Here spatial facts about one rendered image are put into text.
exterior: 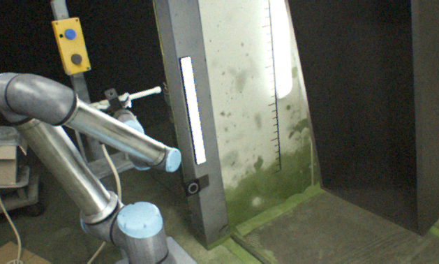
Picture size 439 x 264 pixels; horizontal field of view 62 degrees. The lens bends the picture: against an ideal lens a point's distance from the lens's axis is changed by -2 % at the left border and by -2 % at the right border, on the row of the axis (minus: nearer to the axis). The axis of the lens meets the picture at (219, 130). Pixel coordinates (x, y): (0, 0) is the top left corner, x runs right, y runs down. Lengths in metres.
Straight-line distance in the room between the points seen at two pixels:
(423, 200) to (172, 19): 1.44
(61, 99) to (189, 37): 1.09
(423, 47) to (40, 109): 1.21
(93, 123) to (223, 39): 1.18
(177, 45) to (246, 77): 0.50
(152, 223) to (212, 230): 1.20
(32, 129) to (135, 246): 0.51
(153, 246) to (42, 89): 0.64
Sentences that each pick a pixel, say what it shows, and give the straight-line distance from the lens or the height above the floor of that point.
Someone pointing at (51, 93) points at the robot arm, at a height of 1.41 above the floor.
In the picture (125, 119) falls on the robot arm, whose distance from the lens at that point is 1.48.
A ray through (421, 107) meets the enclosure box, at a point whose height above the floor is 1.12.
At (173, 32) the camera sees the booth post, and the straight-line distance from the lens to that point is 1.98.
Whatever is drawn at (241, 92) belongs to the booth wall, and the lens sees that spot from 2.27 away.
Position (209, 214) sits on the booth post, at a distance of 2.41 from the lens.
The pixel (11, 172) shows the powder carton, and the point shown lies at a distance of 3.35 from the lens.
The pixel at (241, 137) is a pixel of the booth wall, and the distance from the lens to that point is 2.35.
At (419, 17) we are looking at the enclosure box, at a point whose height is 1.45.
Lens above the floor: 1.62
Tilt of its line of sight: 22 degrees down
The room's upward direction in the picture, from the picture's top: 7 degrees counter-clockwise
